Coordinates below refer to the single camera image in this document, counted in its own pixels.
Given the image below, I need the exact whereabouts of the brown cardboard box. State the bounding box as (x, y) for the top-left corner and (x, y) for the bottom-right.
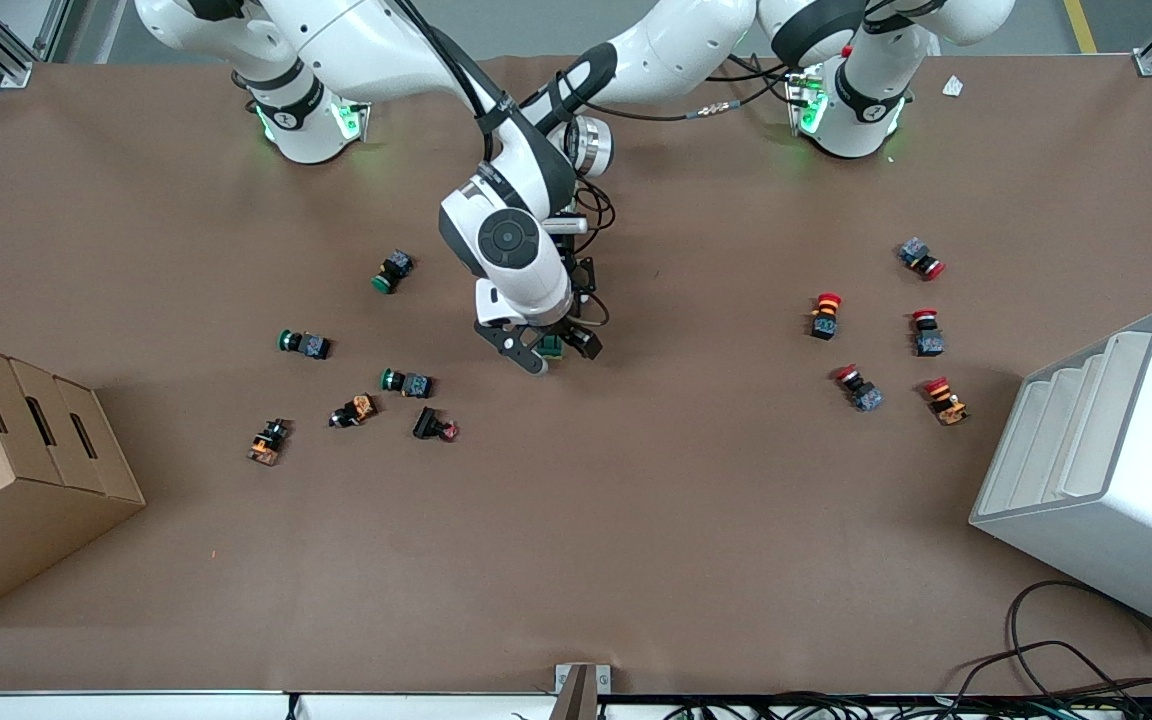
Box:
(0, 334), (147, 629)

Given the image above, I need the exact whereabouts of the black thin cable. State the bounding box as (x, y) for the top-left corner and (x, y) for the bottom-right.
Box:
(956, 640), (1152, 706)

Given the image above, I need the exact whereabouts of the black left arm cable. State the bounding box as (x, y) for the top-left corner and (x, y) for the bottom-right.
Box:
(536, 60), (807, 331)

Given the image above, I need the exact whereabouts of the red button grey body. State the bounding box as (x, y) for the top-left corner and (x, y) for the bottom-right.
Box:
(833, 364), (885, 413)
(911, 308), (945, 358)
(898, 237), (947, 282)

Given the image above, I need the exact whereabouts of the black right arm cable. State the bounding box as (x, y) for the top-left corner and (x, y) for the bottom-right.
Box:
(401, 0), (522, 166)

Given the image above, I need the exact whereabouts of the red button orange black body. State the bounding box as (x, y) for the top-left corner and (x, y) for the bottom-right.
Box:
(808, 292), (844, 342)

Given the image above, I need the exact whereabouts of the white slotted bin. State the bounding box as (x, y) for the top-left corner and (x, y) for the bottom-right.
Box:
(969, 309), (1152, 644)

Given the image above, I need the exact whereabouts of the brown table mat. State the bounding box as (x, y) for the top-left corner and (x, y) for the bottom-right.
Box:
(0, 50), (1152, 696)

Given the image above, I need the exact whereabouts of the black looped cable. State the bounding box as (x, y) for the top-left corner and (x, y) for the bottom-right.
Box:
(1008, 580), (1152, 701)

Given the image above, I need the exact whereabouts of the aluminium camera post bracket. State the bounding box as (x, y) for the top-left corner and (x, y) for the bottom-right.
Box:
(554, 662), (612, 720)

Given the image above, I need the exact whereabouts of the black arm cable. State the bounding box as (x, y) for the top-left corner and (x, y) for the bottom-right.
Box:
(536, 60), (807, 331)
(401, 0), (522, 166)

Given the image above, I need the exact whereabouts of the black base cable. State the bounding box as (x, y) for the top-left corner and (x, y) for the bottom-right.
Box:
(731, 55), (799, 83)

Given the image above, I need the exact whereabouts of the green push button switch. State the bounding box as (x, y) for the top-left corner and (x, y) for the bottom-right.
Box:
(277, 328), (333, 361)
(379, 367), (434, 399)
(371, 249), (415, 295)

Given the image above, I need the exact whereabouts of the black cable bundle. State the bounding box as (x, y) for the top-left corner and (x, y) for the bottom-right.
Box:
(666, 693), (1152, 720)

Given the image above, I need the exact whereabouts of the black pink button switch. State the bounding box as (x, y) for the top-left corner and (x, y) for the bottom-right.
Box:
(411, 405), (460, 444)

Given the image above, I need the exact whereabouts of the black orange selector switch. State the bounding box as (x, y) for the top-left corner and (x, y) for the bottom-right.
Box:
(328, 393), (379, 430)
(246, 418), (292, 467)

